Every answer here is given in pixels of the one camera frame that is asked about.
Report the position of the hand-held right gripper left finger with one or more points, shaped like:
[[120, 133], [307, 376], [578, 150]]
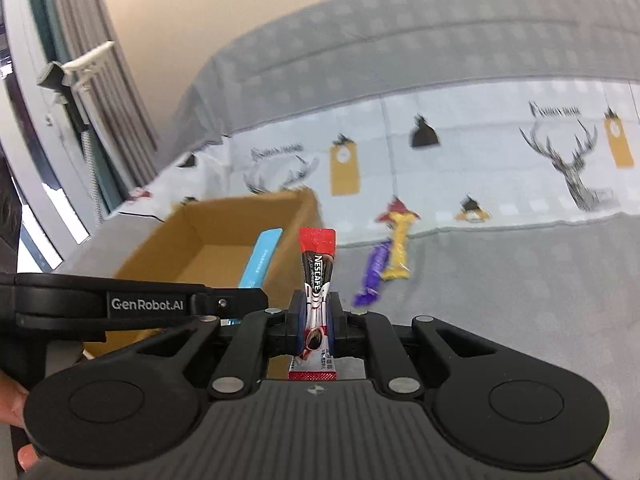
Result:
[[298, 332]]

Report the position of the white plastic hanger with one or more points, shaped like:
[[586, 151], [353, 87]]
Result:
[[87, 60]]

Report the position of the black garment steamer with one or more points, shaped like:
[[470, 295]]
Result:
[[52, 77]]

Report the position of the grey curtain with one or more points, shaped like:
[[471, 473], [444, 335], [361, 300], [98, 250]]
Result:
[[120, 85]]

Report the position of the brown cardboard box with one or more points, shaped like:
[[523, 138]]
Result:
[[220, 220]]

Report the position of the white window frame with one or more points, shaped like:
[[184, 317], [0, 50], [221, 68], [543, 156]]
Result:
[[35, 125]]

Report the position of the yellow candy packet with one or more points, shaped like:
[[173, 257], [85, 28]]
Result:
[[399, 252]]

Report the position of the red black coffee stick packet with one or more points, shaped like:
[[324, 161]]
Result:
[[317, 270]]

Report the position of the person's left hand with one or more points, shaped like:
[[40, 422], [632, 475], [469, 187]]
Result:
[[12, 400]]

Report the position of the grey printed blanket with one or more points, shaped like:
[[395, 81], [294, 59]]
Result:
[[500, 285]]

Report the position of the purple candy packet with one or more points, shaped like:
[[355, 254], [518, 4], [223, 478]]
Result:
[[372, 272]]

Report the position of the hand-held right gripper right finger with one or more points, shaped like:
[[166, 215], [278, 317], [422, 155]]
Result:
[[340, 330]]

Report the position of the blue stick packet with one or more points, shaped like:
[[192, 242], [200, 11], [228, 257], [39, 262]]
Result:
[[262, 255]]

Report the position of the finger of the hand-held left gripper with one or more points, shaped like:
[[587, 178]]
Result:
[[235, 302]]

